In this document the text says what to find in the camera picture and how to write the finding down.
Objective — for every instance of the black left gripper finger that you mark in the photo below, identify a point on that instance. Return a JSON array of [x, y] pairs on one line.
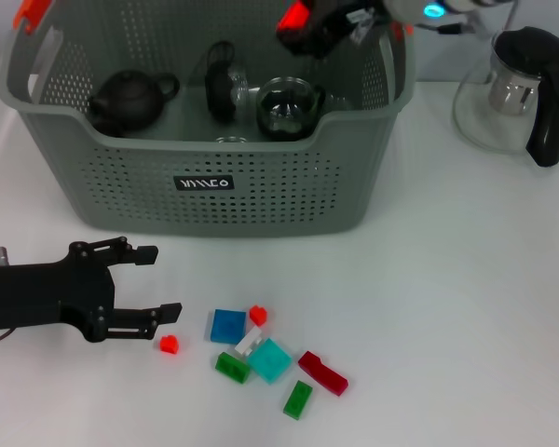
[[135, 319], [144, 255]]

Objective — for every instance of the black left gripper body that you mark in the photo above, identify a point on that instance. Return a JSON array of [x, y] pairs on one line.
[[51, 293]]

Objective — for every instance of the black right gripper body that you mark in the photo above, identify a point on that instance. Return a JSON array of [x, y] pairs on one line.
[[340, 21]]

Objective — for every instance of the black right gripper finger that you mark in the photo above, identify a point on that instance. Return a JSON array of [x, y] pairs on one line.
[[317, 8], [300, 43]]

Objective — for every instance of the bright red sloped toy brick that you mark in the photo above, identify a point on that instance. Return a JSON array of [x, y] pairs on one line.
[[293, 16]]

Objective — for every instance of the glass teacup with black sleeve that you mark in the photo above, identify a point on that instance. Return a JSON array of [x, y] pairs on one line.
[[289, 112], [219, 93], [230, 139]]

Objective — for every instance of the dark red long toy brick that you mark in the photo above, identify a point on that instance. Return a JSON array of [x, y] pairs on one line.
[[321, 372]]

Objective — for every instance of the grey perforated plastic storage basket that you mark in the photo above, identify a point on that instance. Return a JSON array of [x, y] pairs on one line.
[[261, 195]]

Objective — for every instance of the small red toy brick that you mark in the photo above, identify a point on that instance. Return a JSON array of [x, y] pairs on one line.
[[258, 315], [169, 343]]

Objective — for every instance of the blue square toy brick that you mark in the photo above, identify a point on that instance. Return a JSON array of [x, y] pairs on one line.
[[227, 326]]

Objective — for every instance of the thick green toy brick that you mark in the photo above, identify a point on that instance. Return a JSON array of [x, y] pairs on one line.
[[232, 368]]

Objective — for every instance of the white toy brick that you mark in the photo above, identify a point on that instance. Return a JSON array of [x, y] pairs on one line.
[[248, 344]]

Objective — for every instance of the cyan square toy brick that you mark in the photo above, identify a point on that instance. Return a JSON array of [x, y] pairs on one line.
[[269, 359]]

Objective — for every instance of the black clay teapot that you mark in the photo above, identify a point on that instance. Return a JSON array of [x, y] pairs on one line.
[[130, 98]]

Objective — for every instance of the flat green two-stud brick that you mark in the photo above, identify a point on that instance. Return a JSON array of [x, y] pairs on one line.
[[298, 398]]

